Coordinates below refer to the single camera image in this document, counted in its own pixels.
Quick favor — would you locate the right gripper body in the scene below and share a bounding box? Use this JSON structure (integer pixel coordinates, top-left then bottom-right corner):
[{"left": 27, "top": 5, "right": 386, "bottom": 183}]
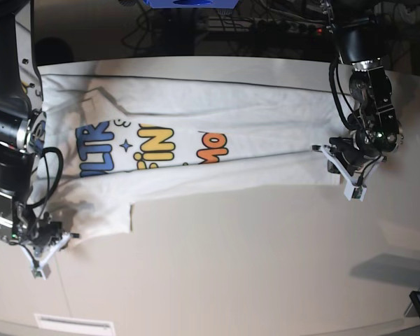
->
[{"left": 19, "top": 220, "right": 70, "bottom": 249}]

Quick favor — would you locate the white paper label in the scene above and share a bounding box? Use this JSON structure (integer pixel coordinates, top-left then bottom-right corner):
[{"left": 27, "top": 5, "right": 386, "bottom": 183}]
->
[{"left": 34, "top": 314, "right": 116, "bottom": 336}]

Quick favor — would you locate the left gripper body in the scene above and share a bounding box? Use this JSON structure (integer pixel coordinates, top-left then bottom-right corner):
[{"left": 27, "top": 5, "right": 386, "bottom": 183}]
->
[{"left": 329, "top": 134, "right": 382, "bottom": 172}]

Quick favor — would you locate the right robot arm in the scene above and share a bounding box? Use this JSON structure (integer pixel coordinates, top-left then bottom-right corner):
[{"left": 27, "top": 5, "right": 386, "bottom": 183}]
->
[{"left": 0, "top": 1, "right": 73, "bottom": 251}]

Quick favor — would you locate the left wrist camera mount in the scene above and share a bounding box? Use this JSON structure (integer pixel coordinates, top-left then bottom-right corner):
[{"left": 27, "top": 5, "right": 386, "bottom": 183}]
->
[{"left": 311, "top": 145, "right": 386, "bottom": 202}]

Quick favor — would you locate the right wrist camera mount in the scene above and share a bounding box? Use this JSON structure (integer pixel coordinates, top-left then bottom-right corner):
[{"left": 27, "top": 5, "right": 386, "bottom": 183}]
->
[{"left": 19, "top": 232, "right": 72, "bottom": 280}]

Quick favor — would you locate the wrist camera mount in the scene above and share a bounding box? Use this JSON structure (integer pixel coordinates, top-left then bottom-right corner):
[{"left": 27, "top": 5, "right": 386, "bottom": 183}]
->
[
  {"left": 311, "top": 145, "right": 386, "bottom": 202},
  {"left": 19, "top": 232, "right": 72, "bottom": 280}
]

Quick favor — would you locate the power strip with red light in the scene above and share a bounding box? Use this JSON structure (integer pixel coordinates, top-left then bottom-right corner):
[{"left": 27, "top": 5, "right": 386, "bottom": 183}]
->
[{"left": 197, "top": 16, "right": 326, "bottom": 36}]

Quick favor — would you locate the blue robot base block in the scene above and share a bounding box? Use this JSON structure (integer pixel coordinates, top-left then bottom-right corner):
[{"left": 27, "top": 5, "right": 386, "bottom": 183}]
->
[{"left": 144, "top": 0, "right": 238, "bottom": 9}]

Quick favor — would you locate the white printed T-shirt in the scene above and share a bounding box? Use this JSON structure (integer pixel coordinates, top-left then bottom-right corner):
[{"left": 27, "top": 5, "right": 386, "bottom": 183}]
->
[{"left": 43, "top": 73, "right": 347, "bottom": 241}]

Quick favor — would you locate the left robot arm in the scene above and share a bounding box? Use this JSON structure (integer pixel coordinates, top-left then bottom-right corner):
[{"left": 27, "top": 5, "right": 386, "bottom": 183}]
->
[{"left": 321, "top": 1, "right": 403, "bottom": 176}]

